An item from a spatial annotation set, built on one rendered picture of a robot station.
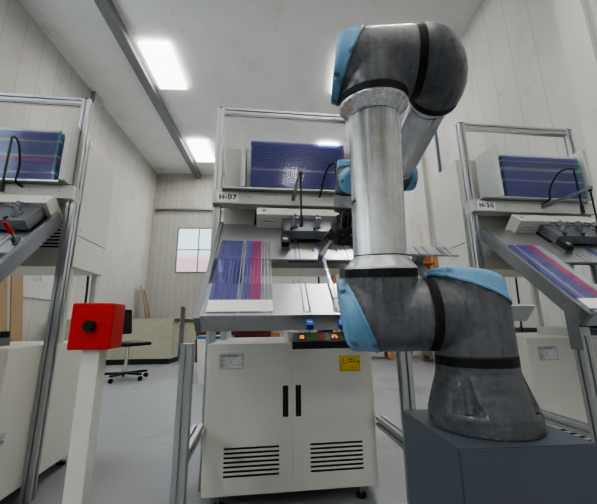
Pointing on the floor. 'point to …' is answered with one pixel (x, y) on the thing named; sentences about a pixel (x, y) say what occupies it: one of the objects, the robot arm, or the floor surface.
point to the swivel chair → (128, 347)
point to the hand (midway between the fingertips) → (338, 263)
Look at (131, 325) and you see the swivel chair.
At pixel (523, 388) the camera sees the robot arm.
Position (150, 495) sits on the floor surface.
